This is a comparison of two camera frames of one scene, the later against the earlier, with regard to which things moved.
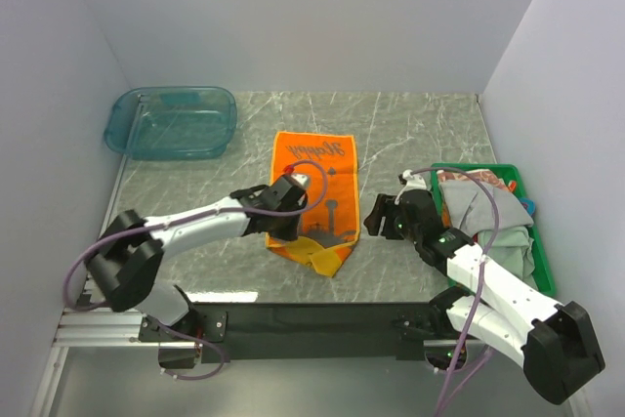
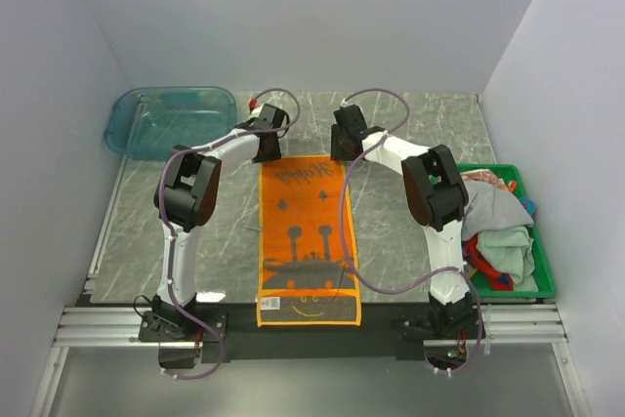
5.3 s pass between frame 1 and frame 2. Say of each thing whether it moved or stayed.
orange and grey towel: moved
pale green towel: stayed
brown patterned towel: stayed
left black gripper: moved
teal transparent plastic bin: stayed
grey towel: stayed
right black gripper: moved
